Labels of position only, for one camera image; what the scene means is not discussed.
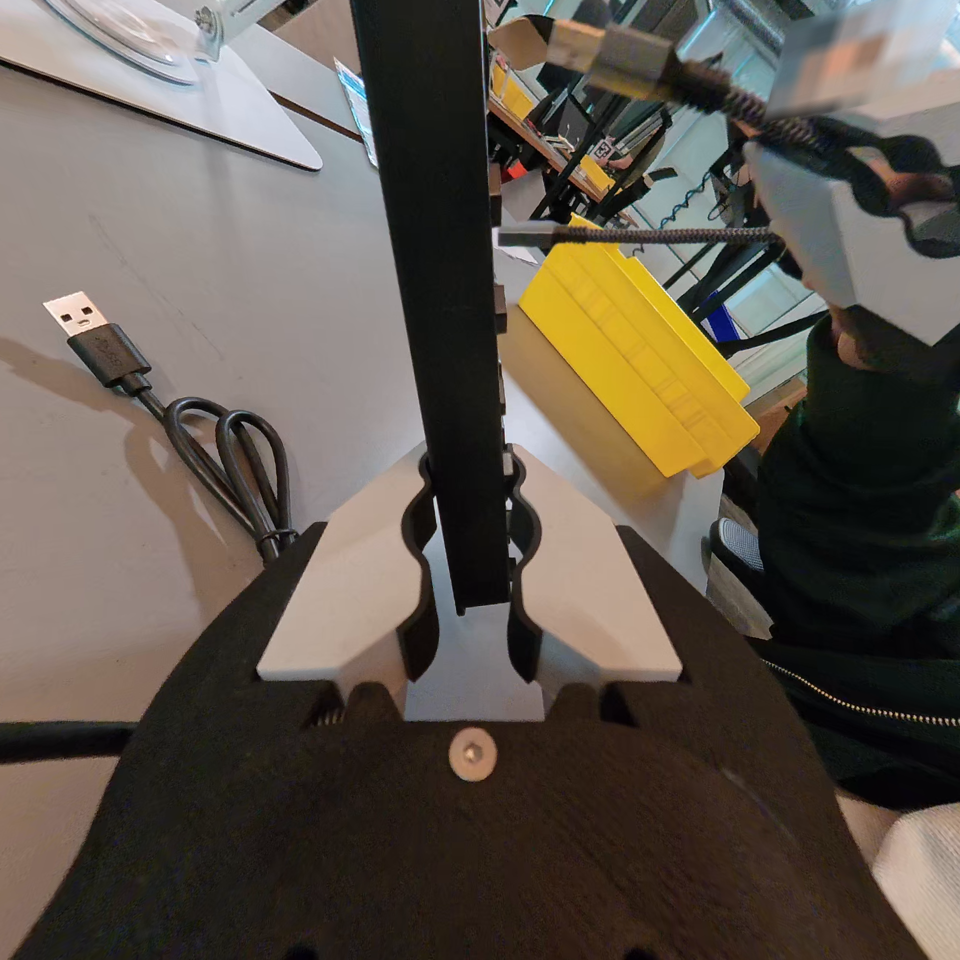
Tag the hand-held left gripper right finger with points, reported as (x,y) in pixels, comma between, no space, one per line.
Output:
(592,600)

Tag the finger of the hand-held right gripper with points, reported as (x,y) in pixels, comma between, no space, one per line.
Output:
(825,240)
(926,124)

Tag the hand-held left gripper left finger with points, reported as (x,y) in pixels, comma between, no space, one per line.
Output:
(337,600)

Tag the black usb hub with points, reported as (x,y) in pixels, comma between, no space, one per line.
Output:
(435,300)

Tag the person's right forearm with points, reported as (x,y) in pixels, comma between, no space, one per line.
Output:
(862,487)

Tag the blue storage crate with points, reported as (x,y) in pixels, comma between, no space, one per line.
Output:
(721,324)

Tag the grey mesh shoe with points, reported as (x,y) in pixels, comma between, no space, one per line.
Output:
(739,544)

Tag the yellow plastic bin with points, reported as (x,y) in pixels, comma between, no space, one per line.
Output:
(637,345)

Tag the small yellow bin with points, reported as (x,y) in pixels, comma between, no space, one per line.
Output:
(592,172)
(511,90)

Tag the person's dark green jacket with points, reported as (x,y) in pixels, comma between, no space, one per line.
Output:
(885,735)

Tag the person's beige trousers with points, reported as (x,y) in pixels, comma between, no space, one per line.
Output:
(922,885)

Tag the blue and white paper sheet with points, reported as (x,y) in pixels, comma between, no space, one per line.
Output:
(356,112)

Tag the silver monitor stand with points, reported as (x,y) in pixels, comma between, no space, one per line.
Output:
(247,120)

